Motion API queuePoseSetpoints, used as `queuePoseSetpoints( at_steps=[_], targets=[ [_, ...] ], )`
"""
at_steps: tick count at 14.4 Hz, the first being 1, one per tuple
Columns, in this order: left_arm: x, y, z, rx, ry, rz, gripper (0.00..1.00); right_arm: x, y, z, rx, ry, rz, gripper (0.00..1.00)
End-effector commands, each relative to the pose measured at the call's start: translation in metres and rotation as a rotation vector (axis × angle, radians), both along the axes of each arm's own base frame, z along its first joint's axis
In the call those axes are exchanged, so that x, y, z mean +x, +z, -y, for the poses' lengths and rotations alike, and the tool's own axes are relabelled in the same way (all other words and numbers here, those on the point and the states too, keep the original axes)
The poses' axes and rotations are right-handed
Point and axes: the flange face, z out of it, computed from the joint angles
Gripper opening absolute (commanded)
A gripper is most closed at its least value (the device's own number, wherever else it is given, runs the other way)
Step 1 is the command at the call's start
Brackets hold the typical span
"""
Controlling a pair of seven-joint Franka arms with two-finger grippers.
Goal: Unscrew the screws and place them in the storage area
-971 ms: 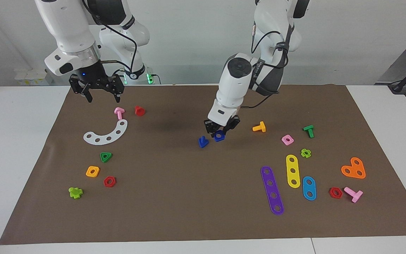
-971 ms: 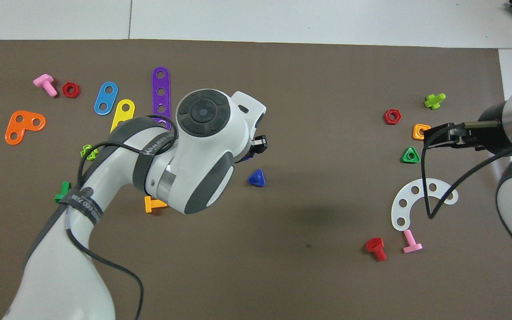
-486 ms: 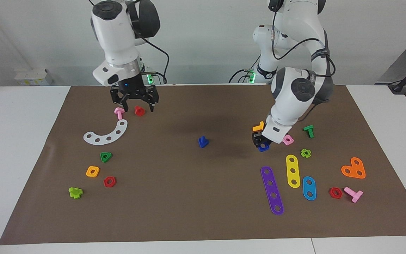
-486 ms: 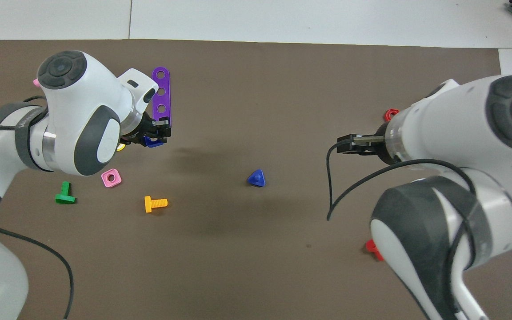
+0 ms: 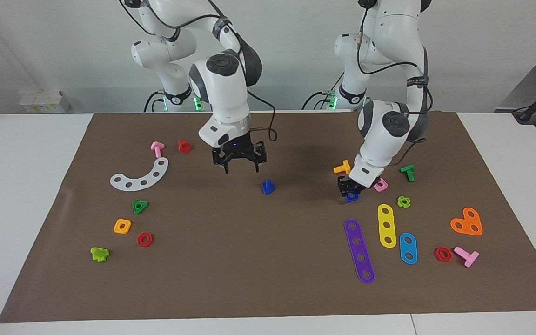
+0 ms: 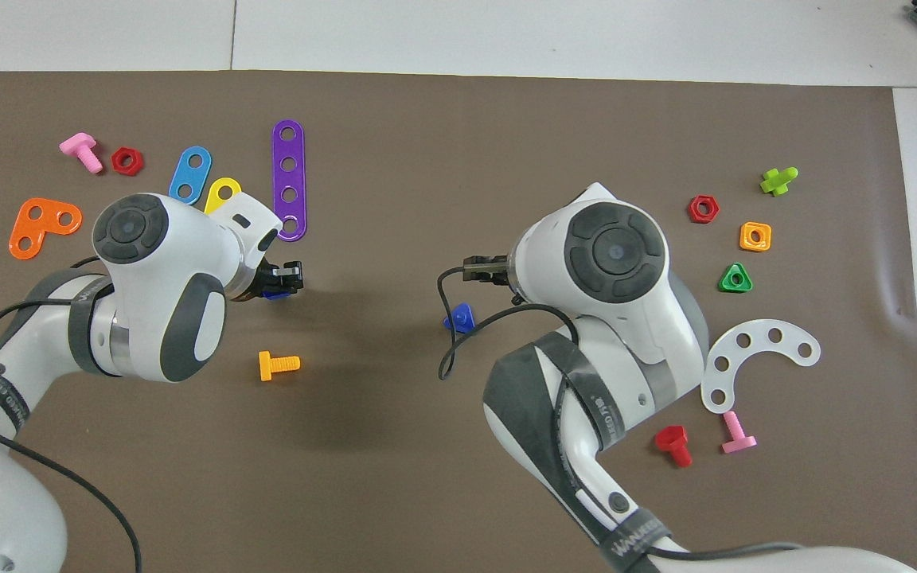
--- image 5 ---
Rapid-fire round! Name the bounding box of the yellow three-hole plate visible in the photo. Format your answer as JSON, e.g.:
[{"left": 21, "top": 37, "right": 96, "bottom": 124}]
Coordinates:
[{"left": 377, "top": 204, "right": 397, "bottom": 248}]

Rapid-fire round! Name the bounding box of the purple four-hole plate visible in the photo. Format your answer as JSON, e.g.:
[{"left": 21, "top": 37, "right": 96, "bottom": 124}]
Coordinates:
[{"left": 344, "top": 219, "right": 375, "bottom": 284}]

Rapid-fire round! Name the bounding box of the blue two-hole plate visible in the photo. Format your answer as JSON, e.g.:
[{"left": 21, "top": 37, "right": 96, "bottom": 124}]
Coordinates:
[{"left": 399, "top": 232, "right": 418, "bottom": 265}]

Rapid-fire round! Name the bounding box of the white curved perforated plate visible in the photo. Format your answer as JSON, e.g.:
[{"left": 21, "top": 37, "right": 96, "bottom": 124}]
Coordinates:
[{"left": 110, "top": 157, "right": 169, "bottom": 192}]

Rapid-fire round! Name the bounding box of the brown table mat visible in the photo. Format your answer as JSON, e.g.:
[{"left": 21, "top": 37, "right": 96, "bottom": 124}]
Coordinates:
[{"left": 0, "top": 111, "right": 536, "bottom": 323}]

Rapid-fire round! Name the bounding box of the orange heart-shaped plate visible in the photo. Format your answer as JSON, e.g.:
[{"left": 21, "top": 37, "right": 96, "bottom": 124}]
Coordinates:
[{"left": 450, "top": 207, "right": 483, "bottom": 236}]

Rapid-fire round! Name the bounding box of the large pink plastic screw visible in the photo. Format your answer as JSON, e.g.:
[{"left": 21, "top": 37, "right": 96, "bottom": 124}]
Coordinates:
[{"left": 454, "top": 247, "right": 480, "bottom": 268}]

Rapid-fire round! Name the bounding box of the white cardboard box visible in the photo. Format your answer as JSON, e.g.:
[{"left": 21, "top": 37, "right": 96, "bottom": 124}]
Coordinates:
[{"left": 19, "top": 91, "right": 71, "bottom": 114}]

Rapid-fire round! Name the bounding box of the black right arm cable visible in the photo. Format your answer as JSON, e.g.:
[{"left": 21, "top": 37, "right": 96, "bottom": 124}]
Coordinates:
[{"left": 119, "top": 0, "right": 278, "bottom": 141}]

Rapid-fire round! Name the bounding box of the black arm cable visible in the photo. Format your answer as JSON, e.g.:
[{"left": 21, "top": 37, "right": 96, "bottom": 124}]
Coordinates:
[
  {"left": 119, "top": 0, "right": 278, "bottom": 141},
  {"left": 355, "top": 0, "right": 434, "bottom": 166}
]

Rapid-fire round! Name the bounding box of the black base power cable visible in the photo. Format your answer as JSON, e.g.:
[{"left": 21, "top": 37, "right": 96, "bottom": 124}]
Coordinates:
[
  {"left": 144, "top": 91, "right": 164, "bottom": 113},
  {"left": 302, "top": 91, "right": 338, "bottom": 111}
]

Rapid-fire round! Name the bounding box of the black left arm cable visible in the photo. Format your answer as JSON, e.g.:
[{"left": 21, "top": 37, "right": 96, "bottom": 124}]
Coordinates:
[{"left": 355, "top": 0, "right": 434, "bottom": 166}]

